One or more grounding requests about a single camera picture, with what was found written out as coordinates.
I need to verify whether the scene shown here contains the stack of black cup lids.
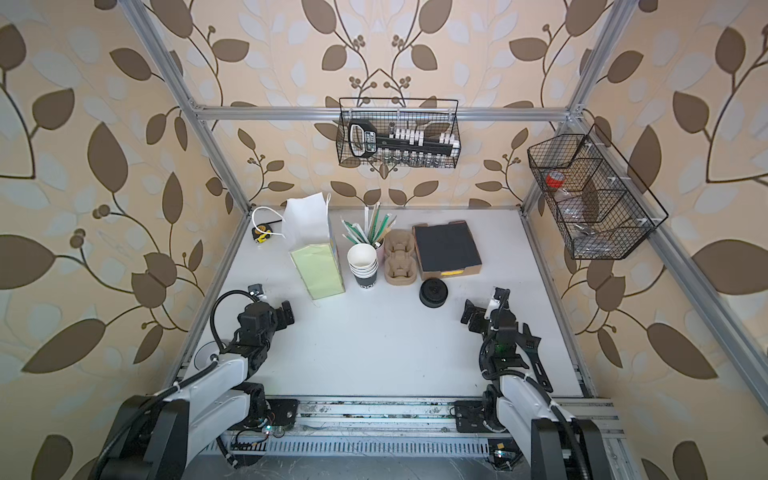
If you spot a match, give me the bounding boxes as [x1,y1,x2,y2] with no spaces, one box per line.
[419,278,448,309]

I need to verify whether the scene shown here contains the painted paper gift bag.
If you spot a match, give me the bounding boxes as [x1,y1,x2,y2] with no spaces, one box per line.
[282,193,345,300]

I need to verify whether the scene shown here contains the brown cardboard cup carrier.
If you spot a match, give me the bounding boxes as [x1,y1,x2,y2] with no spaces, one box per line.
[383,229,419,286]

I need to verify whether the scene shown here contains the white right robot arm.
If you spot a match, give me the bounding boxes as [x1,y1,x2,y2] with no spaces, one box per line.
[452,287,612,479]

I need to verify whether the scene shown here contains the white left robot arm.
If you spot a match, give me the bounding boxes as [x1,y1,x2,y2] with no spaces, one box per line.
[88,284,299,479]

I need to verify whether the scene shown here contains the black adjustable wrench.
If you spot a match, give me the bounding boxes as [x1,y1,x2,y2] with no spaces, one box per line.
[516,323,553,393]

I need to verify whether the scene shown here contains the yellow black tape measure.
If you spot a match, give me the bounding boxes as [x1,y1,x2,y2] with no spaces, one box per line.
[250,206,284,244]

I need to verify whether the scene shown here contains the grey tape roll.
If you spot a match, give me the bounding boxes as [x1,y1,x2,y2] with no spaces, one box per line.
[193,341,232,373]

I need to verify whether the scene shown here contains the pink cup with straws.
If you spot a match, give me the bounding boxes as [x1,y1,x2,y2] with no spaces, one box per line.
[341,202,397,263]

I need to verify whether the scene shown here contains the black socket set tool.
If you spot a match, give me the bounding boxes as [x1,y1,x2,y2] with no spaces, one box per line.
[346,120,461,159]

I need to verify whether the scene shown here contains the black wire basket right wall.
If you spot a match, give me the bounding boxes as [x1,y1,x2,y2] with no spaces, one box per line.
[527,125,669,260]

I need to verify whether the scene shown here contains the black wire basket wall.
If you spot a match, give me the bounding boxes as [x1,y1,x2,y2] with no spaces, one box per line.
[332,96,462,169]
[527,125,669,260]

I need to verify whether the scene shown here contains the black wire basket back wall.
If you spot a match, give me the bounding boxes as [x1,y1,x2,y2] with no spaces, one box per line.
[332,96,462,169]

